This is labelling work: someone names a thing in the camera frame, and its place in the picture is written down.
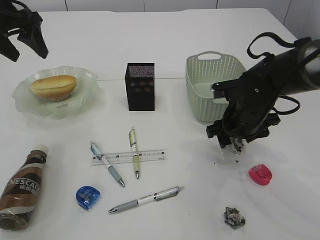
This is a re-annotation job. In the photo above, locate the white grey pen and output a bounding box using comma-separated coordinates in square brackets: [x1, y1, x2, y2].
[108, 185, 185, 214]

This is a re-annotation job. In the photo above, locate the black mesh pen holder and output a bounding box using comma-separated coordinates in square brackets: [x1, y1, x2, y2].
[124, 62, 155, 111]

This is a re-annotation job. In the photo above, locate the red pencil sharpener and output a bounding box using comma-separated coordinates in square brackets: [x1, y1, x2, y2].
[248, 164, 273, 186]

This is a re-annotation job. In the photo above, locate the green cream pen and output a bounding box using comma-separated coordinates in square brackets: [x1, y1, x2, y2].
[128, 127, 140, 180]

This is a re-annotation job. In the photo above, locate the pale green glass plate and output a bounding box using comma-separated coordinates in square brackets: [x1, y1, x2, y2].
[12, 65, 99, 119]

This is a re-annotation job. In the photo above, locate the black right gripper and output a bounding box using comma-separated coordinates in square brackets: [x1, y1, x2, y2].
[206, 53, 284, 150]

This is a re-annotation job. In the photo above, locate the paper ball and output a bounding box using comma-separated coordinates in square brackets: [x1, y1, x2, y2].
[224, 206, 246, 230]
[222, 137, 243, 155]

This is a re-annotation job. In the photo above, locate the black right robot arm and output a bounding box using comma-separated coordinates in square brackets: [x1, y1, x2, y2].
[206, 32, 320, 149]

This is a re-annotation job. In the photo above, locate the Nescafe coffee bottle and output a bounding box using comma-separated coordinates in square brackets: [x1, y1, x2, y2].
[0, 144, 49, 231]

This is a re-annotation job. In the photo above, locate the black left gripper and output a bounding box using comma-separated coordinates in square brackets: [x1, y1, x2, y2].
[0, 0, 49, 62]

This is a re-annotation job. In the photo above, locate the blue white pen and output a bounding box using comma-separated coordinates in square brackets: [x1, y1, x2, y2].
[90, 141, 126, 188]

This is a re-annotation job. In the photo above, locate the blue pencil sharpener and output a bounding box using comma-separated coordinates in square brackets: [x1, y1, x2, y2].
[75, 185, 101, 211]

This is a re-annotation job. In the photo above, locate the light green woven basket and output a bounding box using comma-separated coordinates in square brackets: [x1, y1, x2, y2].
[185, 51, 246, 124]

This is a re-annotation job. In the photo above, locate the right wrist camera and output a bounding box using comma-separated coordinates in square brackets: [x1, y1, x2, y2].
[211, 79, 240, 101]

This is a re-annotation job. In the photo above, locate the clear plastic ruler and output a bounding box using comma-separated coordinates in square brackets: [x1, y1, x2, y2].
[91, 149, 167, 166]

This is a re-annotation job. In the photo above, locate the brown bread roll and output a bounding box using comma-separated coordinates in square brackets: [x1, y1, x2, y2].
[30, 75, 77, 102]

